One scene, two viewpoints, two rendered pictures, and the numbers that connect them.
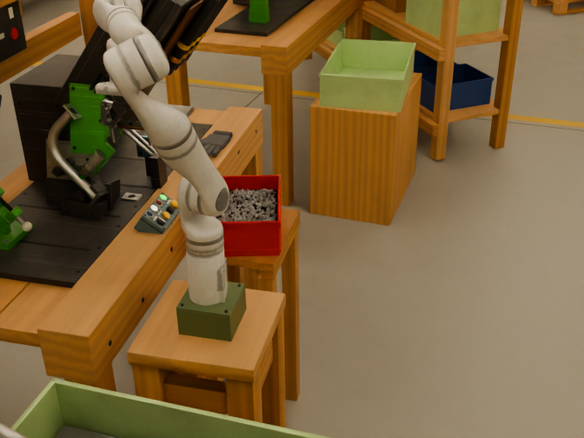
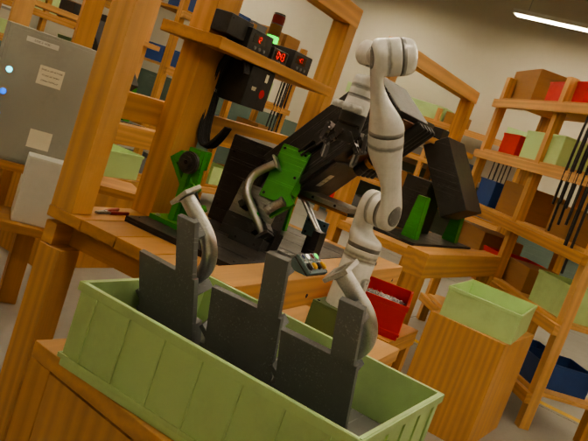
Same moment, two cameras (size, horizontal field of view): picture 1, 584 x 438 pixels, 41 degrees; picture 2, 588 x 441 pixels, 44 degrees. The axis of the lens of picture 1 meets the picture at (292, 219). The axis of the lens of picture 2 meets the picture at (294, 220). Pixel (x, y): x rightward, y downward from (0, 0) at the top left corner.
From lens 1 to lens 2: 0.77 m
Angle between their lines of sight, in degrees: 24
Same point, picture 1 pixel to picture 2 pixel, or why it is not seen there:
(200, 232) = (364, 238)
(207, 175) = (395, 184)
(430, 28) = (551, 307)
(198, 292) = (338, 293)
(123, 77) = (383, 55)
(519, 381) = not seen: outside the picture
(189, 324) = (317, 319)
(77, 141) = (269, 187)
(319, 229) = not seen: hidden behind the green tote
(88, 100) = (292, 159)
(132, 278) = not seen: hidden behind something
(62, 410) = (200, 307)
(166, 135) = (386, 124)
